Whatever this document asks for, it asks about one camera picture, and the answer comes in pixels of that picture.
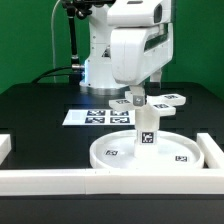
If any white cross-shaped table base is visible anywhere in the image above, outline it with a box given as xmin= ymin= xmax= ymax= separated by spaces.
xmin=109 ymin=91 xmax=187 ymax=118

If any white marker sheet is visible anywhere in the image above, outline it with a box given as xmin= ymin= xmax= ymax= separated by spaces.
xmin=63 ymin=109 xmax=135 ymax=126

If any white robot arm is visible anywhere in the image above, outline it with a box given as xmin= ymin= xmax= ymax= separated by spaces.
xmin=81 ymin=0 xmax=173 ymax=106

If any black cable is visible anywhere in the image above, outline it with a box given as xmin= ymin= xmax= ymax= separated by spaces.
xmin=31 ymin=65 xmax=75 ymax=84

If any white U-shaped fence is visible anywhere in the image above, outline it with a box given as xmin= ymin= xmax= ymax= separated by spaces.
xmin=0 ymin=133 xmax=224 ymax=196

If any white round table top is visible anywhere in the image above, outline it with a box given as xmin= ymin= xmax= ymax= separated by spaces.
xmin=89 ymin=130 xmax=204 ymax=170

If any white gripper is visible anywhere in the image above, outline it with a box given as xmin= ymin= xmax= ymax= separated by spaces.
xmin=110 ymin=23 xmax=173 ymax=107

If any grey cable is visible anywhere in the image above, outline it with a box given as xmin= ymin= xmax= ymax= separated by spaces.
xmin=50 ymin=0 xmax=63 ymax=84

